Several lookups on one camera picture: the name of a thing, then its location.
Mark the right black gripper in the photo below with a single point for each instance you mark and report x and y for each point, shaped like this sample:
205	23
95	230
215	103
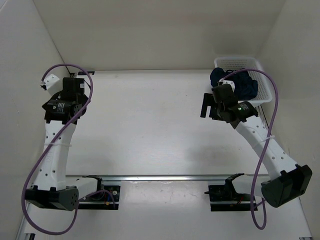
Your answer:
208	100

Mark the navy blue shorts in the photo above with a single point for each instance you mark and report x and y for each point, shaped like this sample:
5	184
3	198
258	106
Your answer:
246	88

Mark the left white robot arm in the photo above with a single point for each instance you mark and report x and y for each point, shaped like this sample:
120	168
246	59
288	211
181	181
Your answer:
62	112

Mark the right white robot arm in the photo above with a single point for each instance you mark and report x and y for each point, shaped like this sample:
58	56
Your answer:
287	179

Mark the white plastic mesh basket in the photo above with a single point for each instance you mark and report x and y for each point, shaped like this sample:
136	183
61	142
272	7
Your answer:
235	63

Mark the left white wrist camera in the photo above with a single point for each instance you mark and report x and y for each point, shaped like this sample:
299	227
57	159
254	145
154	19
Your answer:
52	84

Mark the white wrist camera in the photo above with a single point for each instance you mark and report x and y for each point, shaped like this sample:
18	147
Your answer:
226	82
52	84

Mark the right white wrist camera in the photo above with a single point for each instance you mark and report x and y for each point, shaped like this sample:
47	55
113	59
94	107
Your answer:
226	82

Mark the aluminium right side rail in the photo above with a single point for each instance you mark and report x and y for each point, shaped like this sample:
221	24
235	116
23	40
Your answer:
261	113

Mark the aluminium rail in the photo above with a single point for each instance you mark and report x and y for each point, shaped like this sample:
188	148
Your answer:
261	113
164	178

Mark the aluminium front rail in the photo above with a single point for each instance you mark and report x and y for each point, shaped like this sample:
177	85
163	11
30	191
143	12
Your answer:
164	178

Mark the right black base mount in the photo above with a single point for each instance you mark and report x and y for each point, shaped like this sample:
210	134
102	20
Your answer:
224	197

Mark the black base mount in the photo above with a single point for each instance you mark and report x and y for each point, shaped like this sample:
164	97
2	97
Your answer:
108	197
224	197

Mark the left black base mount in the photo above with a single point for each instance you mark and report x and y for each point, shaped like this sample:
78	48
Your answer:
108	197

